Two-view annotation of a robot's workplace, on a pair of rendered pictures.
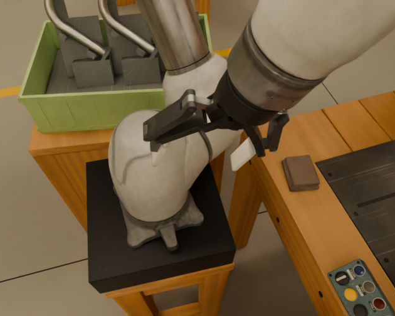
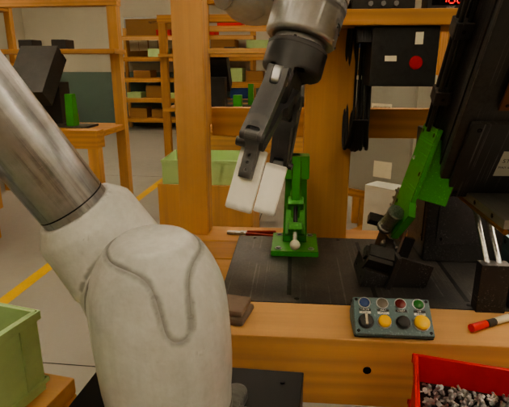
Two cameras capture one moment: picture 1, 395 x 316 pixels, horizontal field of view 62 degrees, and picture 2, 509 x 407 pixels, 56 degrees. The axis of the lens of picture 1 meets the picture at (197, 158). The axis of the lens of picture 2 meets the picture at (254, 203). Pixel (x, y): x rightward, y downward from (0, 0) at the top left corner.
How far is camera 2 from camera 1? 59 cm
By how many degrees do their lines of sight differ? 64
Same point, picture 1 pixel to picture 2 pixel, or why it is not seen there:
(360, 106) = not seen: hidden behind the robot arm
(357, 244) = (329, 309)
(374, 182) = (269, 278)
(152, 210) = (228, 370)
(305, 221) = (285, 329)
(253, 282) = not seen: outside the picture
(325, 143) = not seen: hidden behind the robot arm
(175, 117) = (279, 90)
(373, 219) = (308, 291)
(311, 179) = (242, 300)
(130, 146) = (175, 250)
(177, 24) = (62, 140)
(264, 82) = (334, 10)
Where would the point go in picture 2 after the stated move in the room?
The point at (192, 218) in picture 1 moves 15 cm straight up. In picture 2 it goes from (236, 392) to (235, 295)
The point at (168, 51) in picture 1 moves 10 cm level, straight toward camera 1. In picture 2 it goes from (65, 179) to (133, 184)
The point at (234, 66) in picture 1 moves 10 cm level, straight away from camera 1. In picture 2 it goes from (304, 14) to (231, 18)
